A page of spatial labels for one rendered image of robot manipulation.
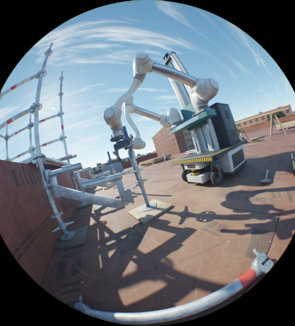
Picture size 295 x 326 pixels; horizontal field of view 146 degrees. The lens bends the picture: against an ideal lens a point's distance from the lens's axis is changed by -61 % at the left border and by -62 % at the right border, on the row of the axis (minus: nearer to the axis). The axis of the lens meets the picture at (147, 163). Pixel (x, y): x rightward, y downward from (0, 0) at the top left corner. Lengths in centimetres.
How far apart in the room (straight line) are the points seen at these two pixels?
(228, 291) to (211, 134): 129
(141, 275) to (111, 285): 14
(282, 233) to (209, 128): 116
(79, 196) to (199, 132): 145
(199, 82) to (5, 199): 150
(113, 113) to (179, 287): 91
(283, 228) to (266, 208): 21
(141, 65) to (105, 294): 137
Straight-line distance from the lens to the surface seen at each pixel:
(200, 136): 151
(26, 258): 82
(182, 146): 1007
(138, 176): 98
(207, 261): 54
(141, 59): 101
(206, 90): 103
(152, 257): 61
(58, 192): 101
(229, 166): 122
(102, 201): 96
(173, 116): 150
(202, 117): 114
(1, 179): 82
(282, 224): 70
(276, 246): 61
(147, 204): 106
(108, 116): 75
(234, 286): 44
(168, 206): 98
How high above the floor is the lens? 46
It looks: 3 degrees down
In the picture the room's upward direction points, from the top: 17 degrees counter-clockwise
